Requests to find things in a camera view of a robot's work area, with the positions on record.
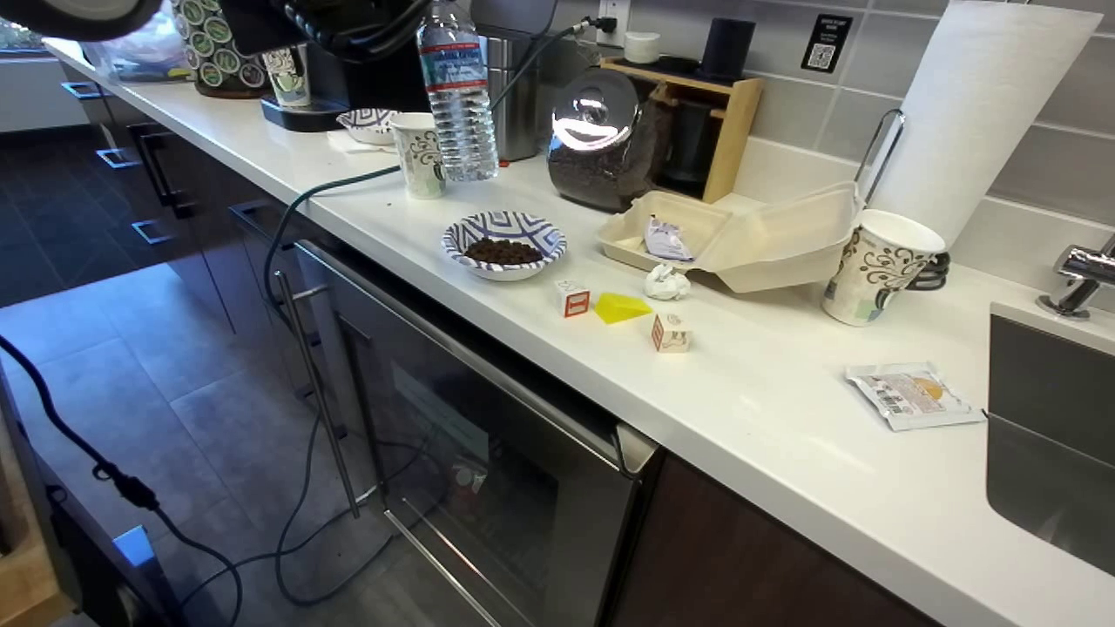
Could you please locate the blue patterned paper cup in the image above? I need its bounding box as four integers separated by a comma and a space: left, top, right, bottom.
259, 40, 318, 111
386, 109, 454, 203

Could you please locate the black equipment stand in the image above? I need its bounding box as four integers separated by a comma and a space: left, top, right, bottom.
0, 379, 182, 627

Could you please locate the white paper towel roll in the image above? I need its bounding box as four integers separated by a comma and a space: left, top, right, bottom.
867, 0, 1106, 254

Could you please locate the steel sink basin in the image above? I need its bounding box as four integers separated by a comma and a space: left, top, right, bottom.
981, 298, 1115, 581

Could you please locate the flat printed sachet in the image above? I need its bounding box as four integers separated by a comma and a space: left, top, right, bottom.
838, 360, 984, 436

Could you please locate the patterned bowl with coffee grounds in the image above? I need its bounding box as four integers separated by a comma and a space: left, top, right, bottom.
441, 209, 572, 285

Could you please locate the brown patterned paper cup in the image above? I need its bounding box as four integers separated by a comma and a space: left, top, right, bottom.
820, 206, 954, 332

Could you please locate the clear plastic bag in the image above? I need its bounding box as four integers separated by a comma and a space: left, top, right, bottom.
90, 8, 190, 84

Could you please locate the small blue patterned bowl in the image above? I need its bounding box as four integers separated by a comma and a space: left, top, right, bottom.
334, 105, 403, 151

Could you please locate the crumpled white paper ball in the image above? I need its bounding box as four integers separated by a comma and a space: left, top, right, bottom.
642, 260, 692, 306

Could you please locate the QR code wall sign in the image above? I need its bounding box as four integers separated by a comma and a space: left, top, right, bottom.
796, 9, 856, 77

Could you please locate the Keurig coffee machine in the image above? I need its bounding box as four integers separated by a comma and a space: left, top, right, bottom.
220, 0, 435, 132

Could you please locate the long thick cable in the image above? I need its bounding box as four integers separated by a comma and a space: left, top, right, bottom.
259, 163, 435, 609

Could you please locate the small yellow packet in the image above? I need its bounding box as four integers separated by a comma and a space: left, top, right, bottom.
593, 289, 659, 326

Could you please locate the clear plastic water bottle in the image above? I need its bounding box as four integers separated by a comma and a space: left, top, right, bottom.
413, 0, 505, 186

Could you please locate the black wire pod carousel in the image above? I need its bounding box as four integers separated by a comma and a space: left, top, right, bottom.
169, 0, 276, 99

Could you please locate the white wall outlet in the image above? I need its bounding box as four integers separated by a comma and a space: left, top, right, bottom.
587, 0, 638, 52

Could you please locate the chrome sink faucet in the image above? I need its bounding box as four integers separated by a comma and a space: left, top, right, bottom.
1034, 232, 1115, 322

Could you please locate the dark wood cabinet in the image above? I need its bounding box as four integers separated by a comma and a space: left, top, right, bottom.
58, 73, 306, 254

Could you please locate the stainless dishwasher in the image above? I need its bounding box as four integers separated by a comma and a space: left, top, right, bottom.
285, 232, 662, 627

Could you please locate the black power cord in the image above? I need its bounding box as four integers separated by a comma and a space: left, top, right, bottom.
493, 9, 616, 111

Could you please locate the green box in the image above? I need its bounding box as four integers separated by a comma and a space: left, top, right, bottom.
483, 27, 558, 168

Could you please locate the black cylinder container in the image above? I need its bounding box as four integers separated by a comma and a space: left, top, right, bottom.
701, 12, 760, 85

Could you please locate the thin black cable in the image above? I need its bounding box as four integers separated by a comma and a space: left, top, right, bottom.
0, 332, 249, 627

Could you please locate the wooden countertop rack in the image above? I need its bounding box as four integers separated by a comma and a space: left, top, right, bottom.
597, 54, 765, 209

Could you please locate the small white cup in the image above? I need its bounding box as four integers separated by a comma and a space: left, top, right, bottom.
619, 27, 666, 68

